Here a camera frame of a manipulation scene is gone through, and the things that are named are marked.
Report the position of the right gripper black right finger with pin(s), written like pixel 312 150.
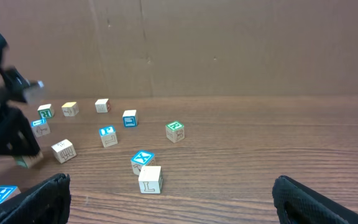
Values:
pixel 299 204

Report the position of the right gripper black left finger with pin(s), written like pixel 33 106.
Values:
pixel 46 203

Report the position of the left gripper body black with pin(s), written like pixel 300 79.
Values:
pixel 16 136

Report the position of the green 4 block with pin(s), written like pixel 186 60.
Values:
pixel 28 161

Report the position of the blue P block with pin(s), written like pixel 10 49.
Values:
pixel 108 136

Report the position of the blue sided block picture top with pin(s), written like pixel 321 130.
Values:
pixel 130 118

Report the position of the green letter block left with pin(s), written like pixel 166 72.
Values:
pixel 40 127

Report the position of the green number block top-left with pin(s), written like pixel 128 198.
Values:
pixel 46 111

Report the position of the blue H block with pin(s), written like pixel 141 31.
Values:
pixel 7 192

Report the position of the plain picture block left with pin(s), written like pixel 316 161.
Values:
pixel 63 151

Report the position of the yellow top block back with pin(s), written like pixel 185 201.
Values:
pixel 70 109

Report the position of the plain wooden block back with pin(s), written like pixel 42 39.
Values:
pixel 102 105

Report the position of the blue X block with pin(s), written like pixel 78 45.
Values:
pixel 140 159

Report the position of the plain block beside X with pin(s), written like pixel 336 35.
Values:
pixel 150 180

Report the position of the green R block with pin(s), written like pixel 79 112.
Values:
pixel 175 131

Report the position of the cardboard wall panel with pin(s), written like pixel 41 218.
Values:
pixel 178 48

